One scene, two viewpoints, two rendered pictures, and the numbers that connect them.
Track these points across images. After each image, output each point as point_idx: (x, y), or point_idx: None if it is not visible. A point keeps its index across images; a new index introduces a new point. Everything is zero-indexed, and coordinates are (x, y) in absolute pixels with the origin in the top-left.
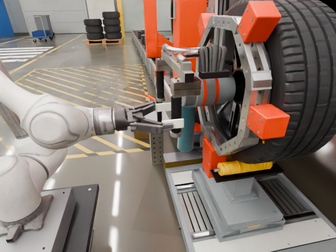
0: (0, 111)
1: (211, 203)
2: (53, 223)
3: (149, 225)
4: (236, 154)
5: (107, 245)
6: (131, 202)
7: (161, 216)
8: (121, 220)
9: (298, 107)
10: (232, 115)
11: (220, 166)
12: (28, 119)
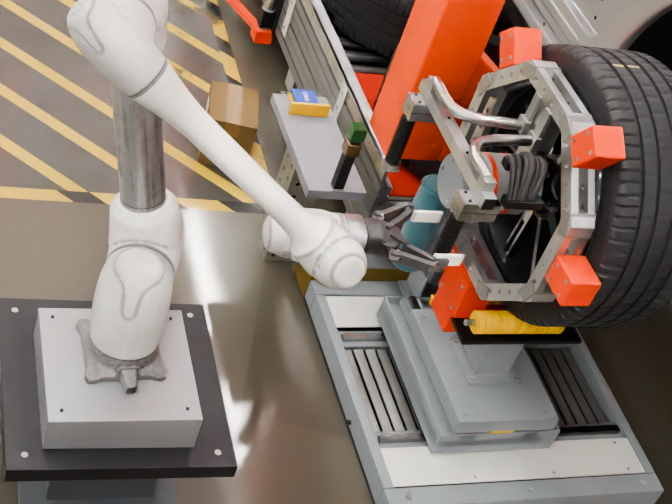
0: (131, 163)
1: (424, 381)
2: (181, 373)
3: (278, 407)
4: (509, 301)
5: None
6: (228, 351)
7: (304, 393)
8: None
9: (615, 272)
10: (519, 226)
11: (477, 317)
12: (330, 259)
